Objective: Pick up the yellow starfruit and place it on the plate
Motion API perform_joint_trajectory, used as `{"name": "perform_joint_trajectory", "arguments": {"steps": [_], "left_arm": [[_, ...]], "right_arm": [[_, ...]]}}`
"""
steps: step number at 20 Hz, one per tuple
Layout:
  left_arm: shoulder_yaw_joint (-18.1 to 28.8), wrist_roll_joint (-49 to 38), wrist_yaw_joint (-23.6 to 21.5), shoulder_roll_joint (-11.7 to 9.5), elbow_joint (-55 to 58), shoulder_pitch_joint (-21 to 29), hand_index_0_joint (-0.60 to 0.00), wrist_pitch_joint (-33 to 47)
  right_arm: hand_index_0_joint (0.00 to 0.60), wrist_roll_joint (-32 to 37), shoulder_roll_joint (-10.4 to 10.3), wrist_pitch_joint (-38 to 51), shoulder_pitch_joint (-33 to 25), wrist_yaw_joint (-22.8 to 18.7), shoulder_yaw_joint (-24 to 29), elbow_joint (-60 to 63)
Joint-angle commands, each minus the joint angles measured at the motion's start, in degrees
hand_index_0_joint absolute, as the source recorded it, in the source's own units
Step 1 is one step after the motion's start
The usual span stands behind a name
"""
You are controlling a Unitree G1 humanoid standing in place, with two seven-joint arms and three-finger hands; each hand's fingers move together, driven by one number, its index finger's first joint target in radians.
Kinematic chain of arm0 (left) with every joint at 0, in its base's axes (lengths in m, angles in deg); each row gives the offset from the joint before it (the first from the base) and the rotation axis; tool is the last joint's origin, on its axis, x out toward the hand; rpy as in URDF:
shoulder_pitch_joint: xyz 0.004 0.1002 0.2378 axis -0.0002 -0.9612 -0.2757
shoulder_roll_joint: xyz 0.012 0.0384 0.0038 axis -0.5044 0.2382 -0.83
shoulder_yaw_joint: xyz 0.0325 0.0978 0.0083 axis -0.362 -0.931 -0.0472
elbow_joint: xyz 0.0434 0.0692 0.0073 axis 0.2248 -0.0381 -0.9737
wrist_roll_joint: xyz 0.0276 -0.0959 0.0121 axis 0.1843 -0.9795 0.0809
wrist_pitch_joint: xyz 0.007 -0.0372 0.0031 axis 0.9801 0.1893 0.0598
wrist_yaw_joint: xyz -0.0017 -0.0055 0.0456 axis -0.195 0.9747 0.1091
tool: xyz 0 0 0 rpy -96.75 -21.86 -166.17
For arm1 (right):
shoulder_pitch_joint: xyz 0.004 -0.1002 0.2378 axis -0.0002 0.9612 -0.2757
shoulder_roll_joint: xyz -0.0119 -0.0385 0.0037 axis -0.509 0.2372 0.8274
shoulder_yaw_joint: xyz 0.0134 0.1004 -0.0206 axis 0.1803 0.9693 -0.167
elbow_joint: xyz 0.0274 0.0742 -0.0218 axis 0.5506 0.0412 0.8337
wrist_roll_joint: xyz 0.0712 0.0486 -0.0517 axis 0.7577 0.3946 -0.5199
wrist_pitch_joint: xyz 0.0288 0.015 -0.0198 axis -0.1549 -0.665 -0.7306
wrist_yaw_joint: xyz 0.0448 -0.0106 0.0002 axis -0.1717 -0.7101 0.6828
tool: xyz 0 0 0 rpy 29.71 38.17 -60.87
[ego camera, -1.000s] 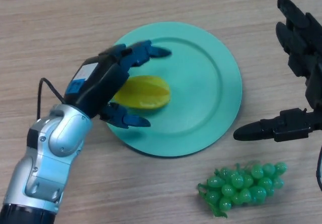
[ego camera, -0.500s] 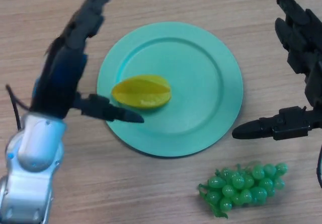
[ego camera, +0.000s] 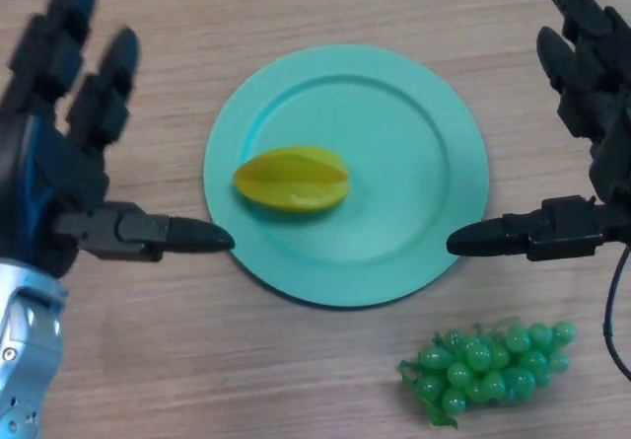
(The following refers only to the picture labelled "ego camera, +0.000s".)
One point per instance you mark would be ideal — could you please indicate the green grape bunch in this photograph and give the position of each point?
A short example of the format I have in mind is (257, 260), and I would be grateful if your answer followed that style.
(488, 367)

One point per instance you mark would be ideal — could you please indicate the yellow starfruit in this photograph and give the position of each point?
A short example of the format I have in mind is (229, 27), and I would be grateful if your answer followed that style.
(293, 185)

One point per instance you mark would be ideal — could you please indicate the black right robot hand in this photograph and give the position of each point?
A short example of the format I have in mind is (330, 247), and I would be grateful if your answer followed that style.
(591, 113)

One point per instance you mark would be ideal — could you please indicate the green round plate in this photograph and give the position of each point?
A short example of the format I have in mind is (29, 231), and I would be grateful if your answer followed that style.
(394, 113)

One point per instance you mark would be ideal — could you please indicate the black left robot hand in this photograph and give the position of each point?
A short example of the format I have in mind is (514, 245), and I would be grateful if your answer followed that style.
(44, 163)

